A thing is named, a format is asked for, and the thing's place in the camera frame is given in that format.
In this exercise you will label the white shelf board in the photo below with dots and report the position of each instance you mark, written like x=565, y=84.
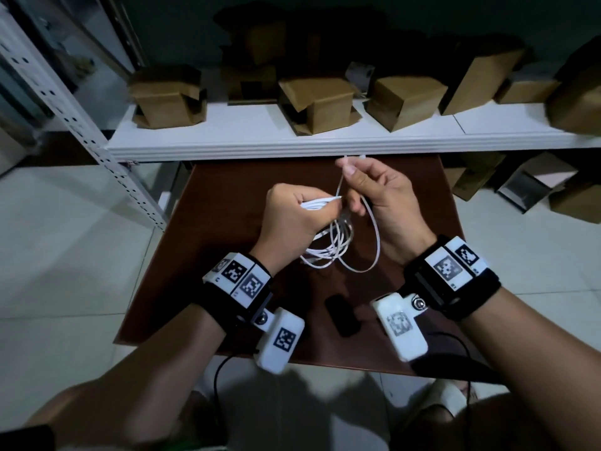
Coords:
x=291, y=136

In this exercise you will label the small white packet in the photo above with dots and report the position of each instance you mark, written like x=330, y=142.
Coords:
x=360, y=77

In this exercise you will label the person's right hand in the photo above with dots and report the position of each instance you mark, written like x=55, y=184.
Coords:
x=399, y=211

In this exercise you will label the open carton with grey inside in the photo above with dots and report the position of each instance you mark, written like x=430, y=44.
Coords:
x=535, y=180

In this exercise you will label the flat brown carton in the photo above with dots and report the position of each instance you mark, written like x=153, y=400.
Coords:
x=472, y=176

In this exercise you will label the person's right forearm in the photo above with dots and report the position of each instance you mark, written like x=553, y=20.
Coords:
x=530, y=361

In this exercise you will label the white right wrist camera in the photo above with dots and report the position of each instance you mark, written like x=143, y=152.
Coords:
x=400, y=326

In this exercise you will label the person's right thumb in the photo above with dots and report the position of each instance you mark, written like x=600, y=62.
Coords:
x=359, y=169

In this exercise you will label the black left wristband with markers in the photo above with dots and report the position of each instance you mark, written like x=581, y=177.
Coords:
x=239, y=288

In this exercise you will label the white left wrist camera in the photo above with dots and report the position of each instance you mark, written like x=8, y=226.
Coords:
x=280, y=340

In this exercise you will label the small black device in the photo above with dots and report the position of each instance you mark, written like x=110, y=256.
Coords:
x=342, y=315

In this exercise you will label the white slipper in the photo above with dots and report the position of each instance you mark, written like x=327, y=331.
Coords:
x=446, y=396

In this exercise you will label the white perforated shelf post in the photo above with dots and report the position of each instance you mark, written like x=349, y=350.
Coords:
x=80, y=122

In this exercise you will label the row of cardboard boxes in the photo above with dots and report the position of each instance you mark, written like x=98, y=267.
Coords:
x=319, y=100

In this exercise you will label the person's left hand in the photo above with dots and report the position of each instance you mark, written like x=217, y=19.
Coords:
x=281, y=220

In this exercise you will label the black right wristband with markers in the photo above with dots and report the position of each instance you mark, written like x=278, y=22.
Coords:
x=450, y=277

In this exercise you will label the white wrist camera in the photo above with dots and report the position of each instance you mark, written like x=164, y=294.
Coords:
x=280, y=340
x=400, y=326

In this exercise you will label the black wristband with markers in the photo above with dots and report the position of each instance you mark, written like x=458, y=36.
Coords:
x=450, y=277
x=239, y=288

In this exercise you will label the person's left thumb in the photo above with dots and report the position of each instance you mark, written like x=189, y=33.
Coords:
x=319, y=192

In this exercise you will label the person's left forearm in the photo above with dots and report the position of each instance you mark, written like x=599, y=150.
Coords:
x=141, y=385

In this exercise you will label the closed brown carton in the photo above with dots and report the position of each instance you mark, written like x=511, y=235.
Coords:
x=577, y=201

